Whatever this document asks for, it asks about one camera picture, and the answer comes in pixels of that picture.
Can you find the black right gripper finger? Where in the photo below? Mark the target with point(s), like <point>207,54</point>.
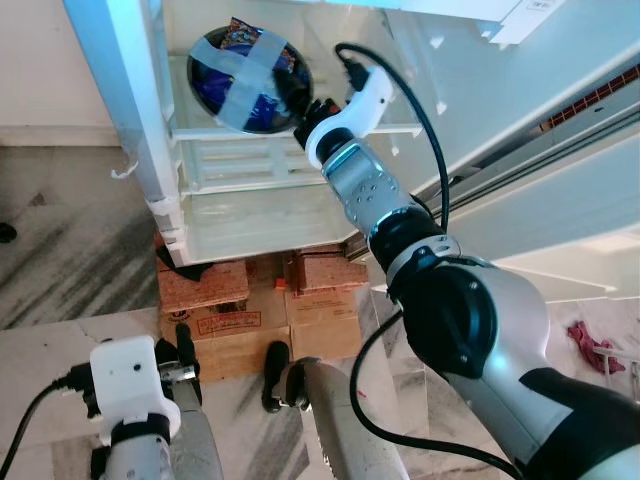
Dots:
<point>292,92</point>

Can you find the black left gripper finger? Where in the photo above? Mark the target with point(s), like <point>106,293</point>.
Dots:
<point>186,345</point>

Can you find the taped metal bowl with snacks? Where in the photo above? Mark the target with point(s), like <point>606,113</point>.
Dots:
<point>240,80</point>

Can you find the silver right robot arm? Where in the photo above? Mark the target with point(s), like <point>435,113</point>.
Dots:
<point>470,320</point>

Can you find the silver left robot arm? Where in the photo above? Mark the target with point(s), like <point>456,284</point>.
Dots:
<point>140,462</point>

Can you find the white fridge cabinet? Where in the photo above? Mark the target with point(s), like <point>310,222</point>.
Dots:
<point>120,60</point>

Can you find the printed brown cardboard box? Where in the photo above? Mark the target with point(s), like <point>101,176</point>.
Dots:
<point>225,335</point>
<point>325,320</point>

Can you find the red brick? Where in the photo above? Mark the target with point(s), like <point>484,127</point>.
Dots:
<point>205,285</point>
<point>330,270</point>

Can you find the white ribbed crisper cover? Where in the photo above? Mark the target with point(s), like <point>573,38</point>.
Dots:
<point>250,160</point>

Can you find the silver robot right leg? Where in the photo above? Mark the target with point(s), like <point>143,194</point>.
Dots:
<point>335,420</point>

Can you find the red cloth rag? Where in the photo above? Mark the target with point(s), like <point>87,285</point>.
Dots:
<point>590,345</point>

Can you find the white freezer compartment flap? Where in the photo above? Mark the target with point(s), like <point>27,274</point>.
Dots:
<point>500,15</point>

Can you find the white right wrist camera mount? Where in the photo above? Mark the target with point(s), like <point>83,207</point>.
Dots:
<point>365,105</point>

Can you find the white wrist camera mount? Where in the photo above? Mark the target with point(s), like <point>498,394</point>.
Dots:
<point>365,105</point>
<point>130,385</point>

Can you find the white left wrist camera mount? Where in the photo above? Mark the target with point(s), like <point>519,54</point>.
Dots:
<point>130,385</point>

